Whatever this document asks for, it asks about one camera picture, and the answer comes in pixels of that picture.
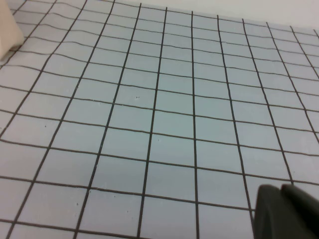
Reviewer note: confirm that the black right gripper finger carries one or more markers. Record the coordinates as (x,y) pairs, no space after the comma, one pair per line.
(286,216)

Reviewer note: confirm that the light blue grid mat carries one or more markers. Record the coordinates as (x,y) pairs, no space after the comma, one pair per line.
(159,119)

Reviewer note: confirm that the cream canvas pencil case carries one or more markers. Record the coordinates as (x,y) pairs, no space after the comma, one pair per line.
(7,30)

